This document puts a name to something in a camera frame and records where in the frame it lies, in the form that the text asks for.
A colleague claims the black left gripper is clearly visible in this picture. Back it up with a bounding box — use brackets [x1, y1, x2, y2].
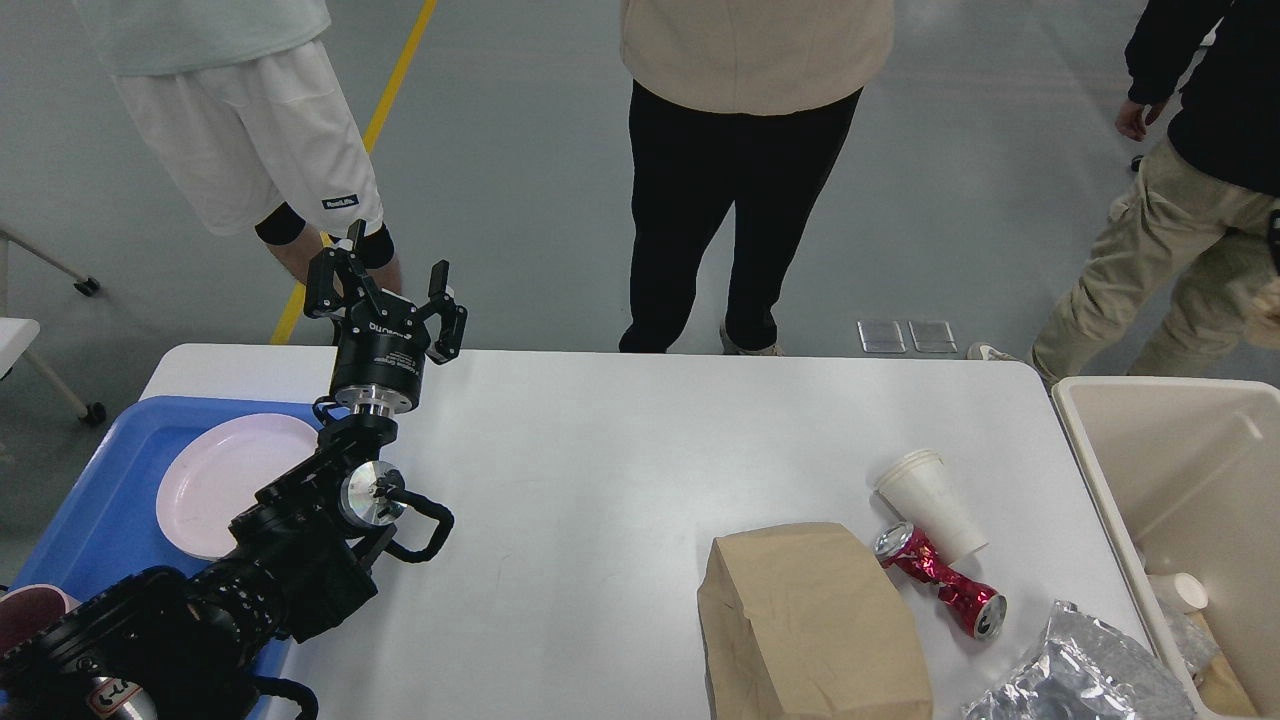
[303, 220, 468, 414]

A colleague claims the pink plastic plate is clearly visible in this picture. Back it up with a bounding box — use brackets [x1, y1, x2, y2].
[155, 413, 317, 560]

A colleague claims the brown paper bag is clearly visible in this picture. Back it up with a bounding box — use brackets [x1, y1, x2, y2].
[698, 521, 934, 719]

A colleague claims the white paper cup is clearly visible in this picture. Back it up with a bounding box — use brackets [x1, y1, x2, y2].
[872, 448, 989, 562]

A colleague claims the crushed red soda can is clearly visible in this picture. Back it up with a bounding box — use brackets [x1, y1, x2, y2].
[872, 521, 1009, 641]

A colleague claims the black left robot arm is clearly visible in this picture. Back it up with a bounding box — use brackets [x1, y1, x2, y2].
[3, 222, 468, 719]

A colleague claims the person in white shorts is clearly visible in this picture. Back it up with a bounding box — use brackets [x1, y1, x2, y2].
[74, 1, 403, 293]

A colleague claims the white folding table leg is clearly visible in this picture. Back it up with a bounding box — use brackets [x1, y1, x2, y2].
[0, 222, 108, 425]

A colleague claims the blue plastic tray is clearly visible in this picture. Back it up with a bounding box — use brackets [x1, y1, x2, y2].
[0, 396, 351, 720]

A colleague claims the person in beige hoodie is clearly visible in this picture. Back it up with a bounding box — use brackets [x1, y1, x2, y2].
[618, 1, 895, 356]

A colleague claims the metal floor plate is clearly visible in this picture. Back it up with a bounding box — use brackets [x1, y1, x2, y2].
[908, 320, 957, 354]
[856, 320, 906, 354]

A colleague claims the silver foil bag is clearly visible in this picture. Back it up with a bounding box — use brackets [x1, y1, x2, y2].
[961, 600, 1197, 719]

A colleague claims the beige plastic bin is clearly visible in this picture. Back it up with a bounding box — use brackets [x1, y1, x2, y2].
[1052, 377, 1279, 719]

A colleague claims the person in black jacket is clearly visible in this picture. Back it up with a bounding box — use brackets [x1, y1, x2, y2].
[1027, 1, 1279, 387]

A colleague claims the small white cup in bin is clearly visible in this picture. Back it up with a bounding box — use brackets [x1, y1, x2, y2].
[1146, 571, 1210, 614]

